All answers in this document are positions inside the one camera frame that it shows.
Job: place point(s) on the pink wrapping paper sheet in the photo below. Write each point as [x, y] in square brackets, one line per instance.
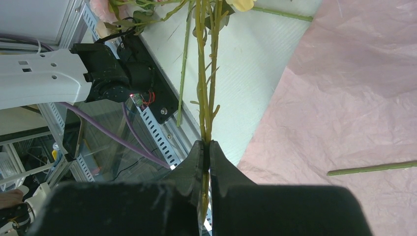
[348, 99]

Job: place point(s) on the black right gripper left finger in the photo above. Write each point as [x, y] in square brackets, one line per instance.
[166, 207]

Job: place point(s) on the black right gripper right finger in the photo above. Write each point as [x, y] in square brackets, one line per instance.
[241, 207]

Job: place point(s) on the white slotted cable duct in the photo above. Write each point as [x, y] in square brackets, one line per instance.
[55, 114]

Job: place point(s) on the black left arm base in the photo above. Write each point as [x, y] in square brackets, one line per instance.
[146, 78]

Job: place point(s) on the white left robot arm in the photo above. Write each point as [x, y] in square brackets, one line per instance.
[84, 73]

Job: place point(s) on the peach fake rose stem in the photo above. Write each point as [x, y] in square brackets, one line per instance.
[283, 14]

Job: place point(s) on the white fake rose stem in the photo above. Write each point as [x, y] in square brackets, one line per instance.
[375, 168]

